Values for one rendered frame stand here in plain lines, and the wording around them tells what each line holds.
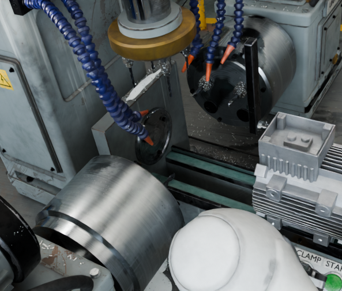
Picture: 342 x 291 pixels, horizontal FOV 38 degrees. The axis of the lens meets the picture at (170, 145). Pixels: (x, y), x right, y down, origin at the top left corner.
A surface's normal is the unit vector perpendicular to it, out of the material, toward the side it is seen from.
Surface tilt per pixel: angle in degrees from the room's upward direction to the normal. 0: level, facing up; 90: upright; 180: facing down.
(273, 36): 36
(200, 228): 17
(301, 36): 90
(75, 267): 0
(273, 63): 58
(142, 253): 69
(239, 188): 90
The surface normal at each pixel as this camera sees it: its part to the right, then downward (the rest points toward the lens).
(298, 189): -0.15, -0.75
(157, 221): 0.67, -0.13
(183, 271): -0.62, -0.13
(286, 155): -0.52, 0.62
